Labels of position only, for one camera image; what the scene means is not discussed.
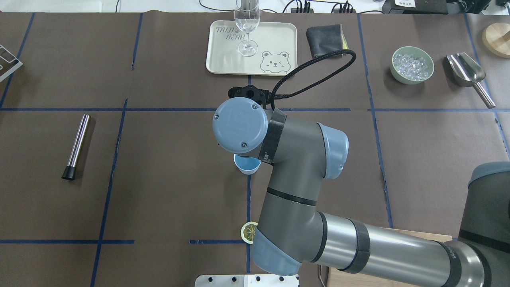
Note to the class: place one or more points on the folded grey cloth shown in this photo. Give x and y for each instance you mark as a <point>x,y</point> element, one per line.
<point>326,39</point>

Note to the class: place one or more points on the steel ice scoop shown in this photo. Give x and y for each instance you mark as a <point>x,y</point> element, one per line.
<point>468,73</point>

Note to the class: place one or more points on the white cup drying rack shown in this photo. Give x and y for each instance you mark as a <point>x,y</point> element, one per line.
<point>8,63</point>

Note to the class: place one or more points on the wooden mug tree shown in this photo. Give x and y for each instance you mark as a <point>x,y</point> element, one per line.
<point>496,38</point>

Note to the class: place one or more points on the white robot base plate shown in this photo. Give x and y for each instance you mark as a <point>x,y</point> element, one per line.
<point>247,280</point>

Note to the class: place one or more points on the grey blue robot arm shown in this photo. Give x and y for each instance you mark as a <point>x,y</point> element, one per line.
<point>291,230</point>

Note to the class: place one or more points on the lime slice on table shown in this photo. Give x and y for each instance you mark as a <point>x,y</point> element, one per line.
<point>247,232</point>

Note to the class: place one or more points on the light blue plastic cup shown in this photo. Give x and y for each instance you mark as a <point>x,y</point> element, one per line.
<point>246,165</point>

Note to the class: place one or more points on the green bowl of ice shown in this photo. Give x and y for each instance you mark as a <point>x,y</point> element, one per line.
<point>411,65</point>

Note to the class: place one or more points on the steel muddler black tip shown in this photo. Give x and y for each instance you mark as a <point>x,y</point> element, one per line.
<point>70,169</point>

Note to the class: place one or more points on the black power strip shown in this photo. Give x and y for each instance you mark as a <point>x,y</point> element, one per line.
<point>319,6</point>

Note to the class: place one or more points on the clear wine glass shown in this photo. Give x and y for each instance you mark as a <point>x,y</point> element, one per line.
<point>247,18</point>

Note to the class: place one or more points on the bamboo cutting board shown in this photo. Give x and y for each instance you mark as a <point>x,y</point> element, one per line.
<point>338,279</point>

